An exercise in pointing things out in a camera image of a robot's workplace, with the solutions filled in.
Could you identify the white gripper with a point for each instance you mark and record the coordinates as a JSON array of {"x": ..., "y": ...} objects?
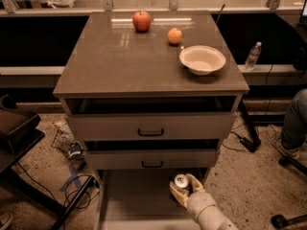
[{"x": 200, "y": 200}]

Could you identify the blue pepsi can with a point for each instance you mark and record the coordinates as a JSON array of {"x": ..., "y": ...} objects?
[{"x": 181, "y": 180}]

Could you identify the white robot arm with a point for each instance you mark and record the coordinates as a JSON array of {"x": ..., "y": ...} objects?
[{"x": 212, "y": 218}]

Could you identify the middle grey drawer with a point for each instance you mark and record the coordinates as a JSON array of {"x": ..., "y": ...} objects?
[{"x": 158, "y": 154}]

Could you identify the grey drawer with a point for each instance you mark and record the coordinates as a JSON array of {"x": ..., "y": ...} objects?
[
  {"x": 151, "y": 126},
  {"x": 158, "y": 154}
]

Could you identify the open bottom drawer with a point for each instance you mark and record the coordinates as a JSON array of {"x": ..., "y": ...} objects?
[{"x": 141, "y": 200}]

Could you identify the top grey drawer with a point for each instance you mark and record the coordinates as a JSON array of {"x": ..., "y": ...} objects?
[{"x": 151, "y": 126}]

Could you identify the grey drawer cabinet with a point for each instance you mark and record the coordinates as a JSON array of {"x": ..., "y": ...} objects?
[{"x": 116, "y": 70}]

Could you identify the black stand leg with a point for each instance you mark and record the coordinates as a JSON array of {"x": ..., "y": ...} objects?
[{"x": 253, "y": 142}]

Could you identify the blue tape cross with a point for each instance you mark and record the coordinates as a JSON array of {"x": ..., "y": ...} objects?
[{"x": 74, "y": 176}]

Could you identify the person's leg and shoe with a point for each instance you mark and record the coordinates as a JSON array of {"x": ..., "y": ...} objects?
[{"x": 290, "y": 140}]

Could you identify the white paper bowl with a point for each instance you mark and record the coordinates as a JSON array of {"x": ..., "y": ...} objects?
[{"x": 202, "y": 60}]

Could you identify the clear plastic water bottle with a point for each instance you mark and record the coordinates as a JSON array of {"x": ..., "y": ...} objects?
[{"x": 253, "y": 56}]

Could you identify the orange fruit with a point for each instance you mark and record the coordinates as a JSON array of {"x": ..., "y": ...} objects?
[{"x": 174, "y": 36}]

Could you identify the red apple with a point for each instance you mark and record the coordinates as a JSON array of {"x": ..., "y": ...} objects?
[{"x": 141, "y": 21}]

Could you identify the dark side table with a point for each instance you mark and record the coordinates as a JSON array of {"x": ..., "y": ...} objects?
[{"x": 18, "y": 135}]

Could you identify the small wire basket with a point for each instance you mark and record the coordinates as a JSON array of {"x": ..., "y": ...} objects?
[{"x": 62, "y": 141}]

